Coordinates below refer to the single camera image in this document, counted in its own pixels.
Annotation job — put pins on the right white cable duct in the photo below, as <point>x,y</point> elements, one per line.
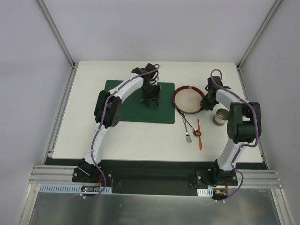
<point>205,192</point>

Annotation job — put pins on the aluminium frame post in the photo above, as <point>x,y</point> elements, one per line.
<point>55,32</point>
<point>261,29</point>

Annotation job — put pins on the aluminium front rail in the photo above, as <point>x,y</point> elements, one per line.
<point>58,174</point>

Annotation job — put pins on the left aluminium frame post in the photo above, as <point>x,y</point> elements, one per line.
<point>55,32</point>

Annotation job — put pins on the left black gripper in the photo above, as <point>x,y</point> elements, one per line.
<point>150,98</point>

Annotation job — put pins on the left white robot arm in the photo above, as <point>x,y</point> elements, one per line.
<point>108,112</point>

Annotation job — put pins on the red rimmed beige plate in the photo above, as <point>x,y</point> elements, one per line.
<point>186,99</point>

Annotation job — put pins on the steel cup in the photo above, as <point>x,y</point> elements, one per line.
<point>221,117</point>

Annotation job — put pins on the green placemat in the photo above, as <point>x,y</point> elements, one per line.
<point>133,110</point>

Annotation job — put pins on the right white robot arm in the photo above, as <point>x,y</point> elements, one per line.
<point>243,129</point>

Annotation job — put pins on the silver fork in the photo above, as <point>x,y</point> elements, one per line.
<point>187,136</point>

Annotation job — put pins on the right aluminium frame post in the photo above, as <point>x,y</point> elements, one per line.
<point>261,29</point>

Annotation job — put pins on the copper spoon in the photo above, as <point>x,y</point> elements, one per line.
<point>195,131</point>

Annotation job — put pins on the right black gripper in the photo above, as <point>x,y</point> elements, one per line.
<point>206,103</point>

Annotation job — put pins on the white cable duct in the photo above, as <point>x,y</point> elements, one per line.
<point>205,192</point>
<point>74,189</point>

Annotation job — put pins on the orange knife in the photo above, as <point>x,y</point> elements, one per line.
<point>200,140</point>

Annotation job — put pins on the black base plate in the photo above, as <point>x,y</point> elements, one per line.
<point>154,177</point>

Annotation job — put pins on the left white cable duct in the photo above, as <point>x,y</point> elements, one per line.
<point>74,189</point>

